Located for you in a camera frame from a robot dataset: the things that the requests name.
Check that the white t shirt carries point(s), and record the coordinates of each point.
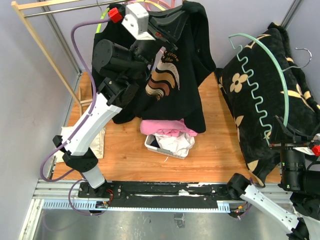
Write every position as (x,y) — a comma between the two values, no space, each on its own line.
(179,145)

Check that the wooden clothes rack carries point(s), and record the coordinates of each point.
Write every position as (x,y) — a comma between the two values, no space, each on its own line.
(42,8)

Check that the yellow hanger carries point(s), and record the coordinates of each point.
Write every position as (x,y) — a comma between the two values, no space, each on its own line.
(158,6)

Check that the black floral plush blanket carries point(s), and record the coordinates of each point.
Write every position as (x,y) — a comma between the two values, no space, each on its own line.
(260,159)

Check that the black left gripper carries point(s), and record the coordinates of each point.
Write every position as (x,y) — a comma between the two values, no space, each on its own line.
(170,33)

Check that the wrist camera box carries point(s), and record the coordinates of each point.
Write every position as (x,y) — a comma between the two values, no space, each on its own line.
(312,148)
(135,21)

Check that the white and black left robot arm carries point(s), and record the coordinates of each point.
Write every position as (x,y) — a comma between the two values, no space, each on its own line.
(122,70)

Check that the white perforated plastic basket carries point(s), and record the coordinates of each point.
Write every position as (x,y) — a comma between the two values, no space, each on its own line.
(147,142)

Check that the pink t shirt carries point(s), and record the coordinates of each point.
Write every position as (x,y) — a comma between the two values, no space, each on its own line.
(173,128)

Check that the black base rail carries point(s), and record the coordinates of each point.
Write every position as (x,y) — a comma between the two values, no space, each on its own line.
(159,195)

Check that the navy blue t shirt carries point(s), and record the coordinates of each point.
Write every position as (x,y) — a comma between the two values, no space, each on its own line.
(154,143)

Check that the pink plastic hanger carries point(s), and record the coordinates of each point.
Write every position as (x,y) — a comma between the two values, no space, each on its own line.
(169,4)

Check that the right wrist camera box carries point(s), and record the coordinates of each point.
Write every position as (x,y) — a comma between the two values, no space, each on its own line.
(312,148)

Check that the folded cream cloth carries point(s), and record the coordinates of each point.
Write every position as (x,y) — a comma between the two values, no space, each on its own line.
(98,143)

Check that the mint green hanger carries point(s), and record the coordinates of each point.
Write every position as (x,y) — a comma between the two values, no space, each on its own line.
(258,84)

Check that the black t shirt with print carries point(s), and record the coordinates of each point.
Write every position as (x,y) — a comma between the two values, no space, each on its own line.
(172,90)

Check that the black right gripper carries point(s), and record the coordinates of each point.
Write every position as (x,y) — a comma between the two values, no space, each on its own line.
(279,134)

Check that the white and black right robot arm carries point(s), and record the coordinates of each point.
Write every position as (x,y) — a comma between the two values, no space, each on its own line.
(296,177)

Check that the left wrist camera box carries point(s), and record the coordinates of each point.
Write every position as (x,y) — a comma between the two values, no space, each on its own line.
(135,21)

